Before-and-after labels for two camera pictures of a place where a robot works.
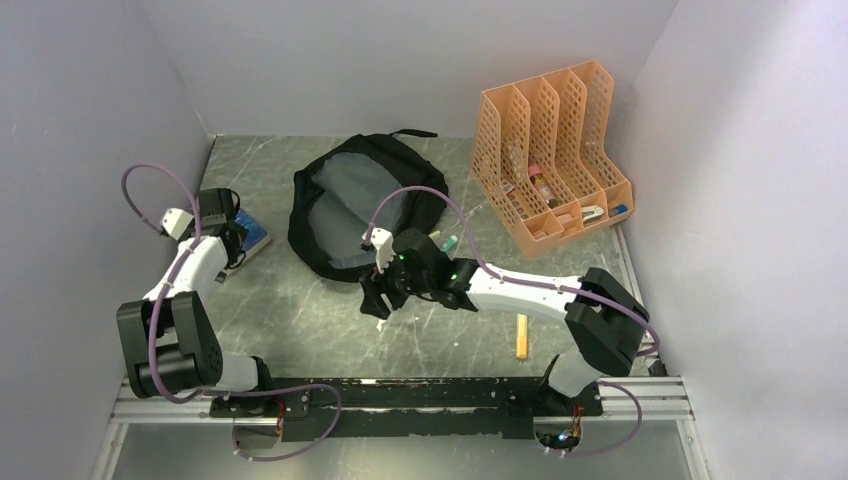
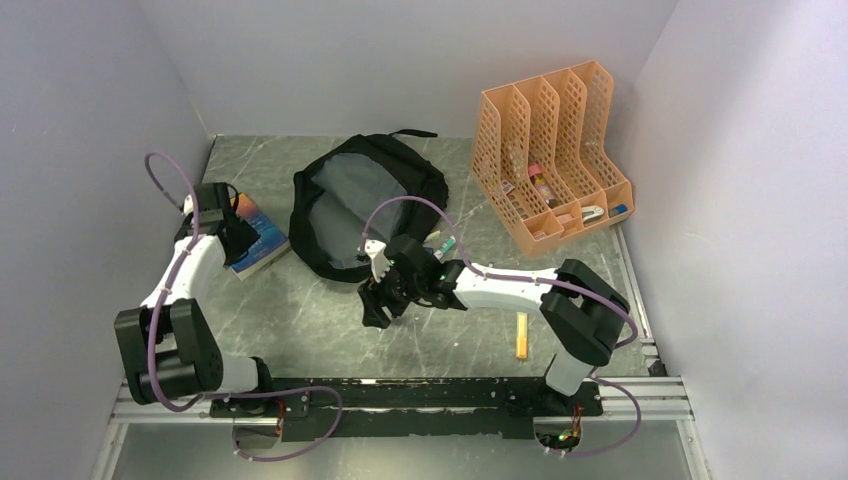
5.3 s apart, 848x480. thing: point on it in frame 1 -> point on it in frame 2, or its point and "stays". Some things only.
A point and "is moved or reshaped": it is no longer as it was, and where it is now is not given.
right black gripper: (373, 302) stays
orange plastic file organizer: (543, 157) stays
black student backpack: (367, 182) stays
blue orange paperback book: (257, 236) is moved or reshaped
